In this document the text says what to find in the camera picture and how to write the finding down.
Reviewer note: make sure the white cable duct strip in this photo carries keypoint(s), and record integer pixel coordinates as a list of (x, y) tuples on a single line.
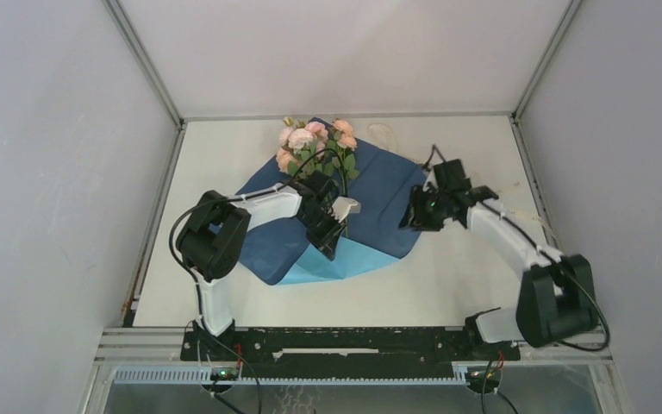
[(205, 376)]

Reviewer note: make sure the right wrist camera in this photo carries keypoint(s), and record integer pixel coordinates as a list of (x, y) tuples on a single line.
[(449, 180)]

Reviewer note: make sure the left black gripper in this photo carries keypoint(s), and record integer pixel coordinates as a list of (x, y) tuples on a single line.
[(327, 241)]

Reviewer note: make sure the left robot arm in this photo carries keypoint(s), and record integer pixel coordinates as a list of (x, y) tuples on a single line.
[(206, 241)]

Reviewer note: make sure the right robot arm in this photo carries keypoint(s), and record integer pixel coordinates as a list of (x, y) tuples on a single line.
[(555, 300)]

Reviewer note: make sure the blue wrapping paper sheet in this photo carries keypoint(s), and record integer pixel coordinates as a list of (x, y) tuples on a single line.
[(352, 223)]

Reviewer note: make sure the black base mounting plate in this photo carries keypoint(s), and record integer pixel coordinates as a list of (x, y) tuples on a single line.
[(317, 366)]

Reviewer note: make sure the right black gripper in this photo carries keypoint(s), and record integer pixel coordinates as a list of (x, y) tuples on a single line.
[(415, 216)]

